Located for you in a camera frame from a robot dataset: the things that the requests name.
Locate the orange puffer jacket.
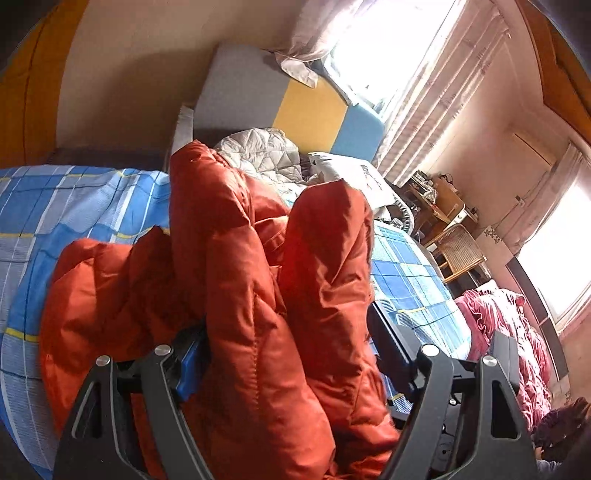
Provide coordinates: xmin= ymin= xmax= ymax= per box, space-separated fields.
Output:
xmin=39 ymin=140 xmax=402 ymax=480

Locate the orange wooden wardrobe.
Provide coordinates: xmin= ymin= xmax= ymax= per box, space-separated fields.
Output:
xmin=0 ymin=0 xmax=89 ymax=168

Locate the wooden desk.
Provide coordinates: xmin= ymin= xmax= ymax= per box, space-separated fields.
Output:
xmin=406 ymin=173 xmax=478 ymax=237

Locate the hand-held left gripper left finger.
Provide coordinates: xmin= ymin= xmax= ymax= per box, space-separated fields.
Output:
xmin=53 ymin=325 xmax=215 ymax=480

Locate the wooden wicker chair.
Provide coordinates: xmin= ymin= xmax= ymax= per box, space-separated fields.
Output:
xmin=425 ymin=224 xmax=489 ymax=283

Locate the large side window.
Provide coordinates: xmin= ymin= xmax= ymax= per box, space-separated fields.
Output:
xmin=517 ymin=148 xmax=591 ymax=325

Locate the pink striped curtain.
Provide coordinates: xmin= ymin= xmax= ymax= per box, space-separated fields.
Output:
xmin=374 ymin=0 xmax=514 ymax=186

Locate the blue plaid bed sheet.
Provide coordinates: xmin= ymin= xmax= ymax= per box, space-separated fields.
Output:
xmin=0 ymin=165 xmax=472 ymax=480

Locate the pink ruffled blanket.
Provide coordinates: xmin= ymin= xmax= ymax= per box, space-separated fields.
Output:
xmin=455 ymin=279 xmax=556 ymax=431

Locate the dark cloth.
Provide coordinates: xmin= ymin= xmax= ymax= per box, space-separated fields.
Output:
xmin=531 ymin=397 xmax=591 ymax=468

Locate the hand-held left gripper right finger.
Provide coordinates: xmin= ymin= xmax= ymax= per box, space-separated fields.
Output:
xmin=367 ymin=300 xmax=539 ymax=480

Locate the tied pale curtain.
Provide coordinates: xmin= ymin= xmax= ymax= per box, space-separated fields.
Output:
xmin=272 ymin=0 xmax=370 ymax=89

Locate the bright window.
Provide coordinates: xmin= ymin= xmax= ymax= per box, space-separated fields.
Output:
xmin=323 ymin=0 xmax=463 ymax=112

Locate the white printed pillow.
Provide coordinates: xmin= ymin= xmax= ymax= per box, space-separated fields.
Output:
xmin=308 ymin=151 xmax=399 ymax=219

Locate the grey yellow blue headboard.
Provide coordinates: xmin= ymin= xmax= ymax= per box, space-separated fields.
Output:
xmin=191 ymin=44 xmax=385 ymax=158

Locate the white quilted jacket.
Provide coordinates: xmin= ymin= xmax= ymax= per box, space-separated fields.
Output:
xmin=215 ymin=128 xmax=308 ymax=195

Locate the round grille fan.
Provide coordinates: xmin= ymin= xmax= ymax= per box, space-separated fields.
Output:
xmin=392 ymin=198 xmax=422 ymax=241

